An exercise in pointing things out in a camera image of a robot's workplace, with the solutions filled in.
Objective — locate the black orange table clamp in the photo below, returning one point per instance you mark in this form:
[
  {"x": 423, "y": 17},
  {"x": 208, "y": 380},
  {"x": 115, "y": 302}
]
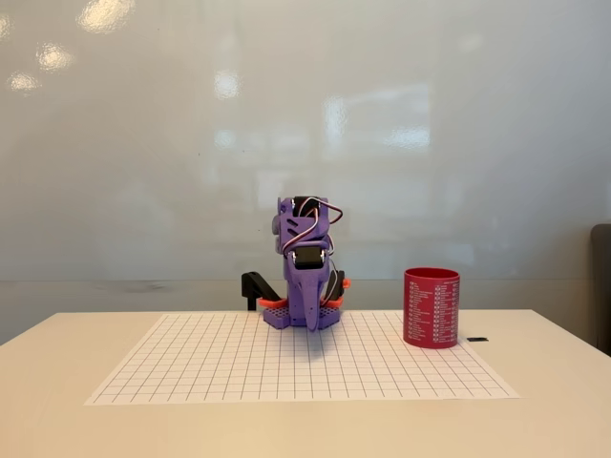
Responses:
[
  {"x": 253, "y": 284},
  {"x": 340, "y": 285}
]

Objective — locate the purple gripper black servo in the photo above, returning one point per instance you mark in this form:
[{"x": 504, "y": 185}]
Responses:
[{"x": 306, "y": 292}]

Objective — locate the white grid paper sheet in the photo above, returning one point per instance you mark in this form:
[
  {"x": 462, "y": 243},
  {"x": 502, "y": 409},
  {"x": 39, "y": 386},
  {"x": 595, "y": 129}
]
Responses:
[{"x": 296, "y": 367}]

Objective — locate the purple robot arm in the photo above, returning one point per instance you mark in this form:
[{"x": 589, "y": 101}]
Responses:
[{"x": 292, "y": 224}]

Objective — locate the red cup with white print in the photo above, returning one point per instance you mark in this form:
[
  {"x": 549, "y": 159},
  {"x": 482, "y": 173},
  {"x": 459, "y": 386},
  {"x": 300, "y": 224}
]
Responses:
[{"x": 429, "y": 310}]

